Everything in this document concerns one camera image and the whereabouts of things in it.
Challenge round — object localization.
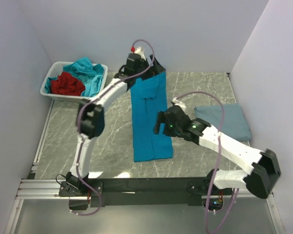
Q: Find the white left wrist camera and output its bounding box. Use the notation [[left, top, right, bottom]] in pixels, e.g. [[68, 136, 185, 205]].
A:
[[131, 46, 147, 60]]

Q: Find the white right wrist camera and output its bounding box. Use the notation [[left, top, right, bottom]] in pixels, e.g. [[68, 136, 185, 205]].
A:
[[171, 97, 187, 111]]

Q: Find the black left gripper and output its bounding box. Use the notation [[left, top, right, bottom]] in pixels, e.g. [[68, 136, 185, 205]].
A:
[[135, 55, 166, 81]]

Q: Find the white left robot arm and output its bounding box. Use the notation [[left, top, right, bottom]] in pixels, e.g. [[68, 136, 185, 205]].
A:
[[65, 51, 165, 196]]

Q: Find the teal t shirt in basket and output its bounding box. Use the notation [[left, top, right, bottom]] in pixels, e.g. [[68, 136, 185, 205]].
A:
[[45, 57, 104, 93]]

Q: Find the bright blue t shirt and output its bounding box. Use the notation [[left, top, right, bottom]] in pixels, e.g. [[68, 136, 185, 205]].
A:
[[130, 72, 173, 162]]

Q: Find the red t shirt in basket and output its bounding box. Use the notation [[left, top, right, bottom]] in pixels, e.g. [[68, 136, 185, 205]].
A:
[[50, 72, 85, 96]]

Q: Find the white plastic laundry basket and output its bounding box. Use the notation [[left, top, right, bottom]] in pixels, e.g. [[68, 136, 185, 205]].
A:
[[40, 61, 109, 105]]

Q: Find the folded grey-blue t shirt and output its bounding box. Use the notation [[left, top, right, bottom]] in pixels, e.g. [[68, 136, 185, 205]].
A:
[[194, 103, 251, 141]]

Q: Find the light aqua t shirt in basket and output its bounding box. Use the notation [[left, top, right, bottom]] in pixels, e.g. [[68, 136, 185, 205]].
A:
[[81, 75, 103, 98]]

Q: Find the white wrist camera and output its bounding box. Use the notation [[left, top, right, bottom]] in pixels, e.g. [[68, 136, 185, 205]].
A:
[[131, 46, 147, 60], [171, 97, 187, 111]]

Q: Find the black base crossbar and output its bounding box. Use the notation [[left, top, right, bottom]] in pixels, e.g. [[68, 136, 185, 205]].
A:
[[58, 177, 231, 211]]

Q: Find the aluminium frame rail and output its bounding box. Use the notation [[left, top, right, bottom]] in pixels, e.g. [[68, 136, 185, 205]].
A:
[[3, 99, 64, 234]]

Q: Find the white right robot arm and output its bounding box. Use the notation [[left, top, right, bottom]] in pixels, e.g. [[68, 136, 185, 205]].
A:
[[154, 105, 281, 199]]

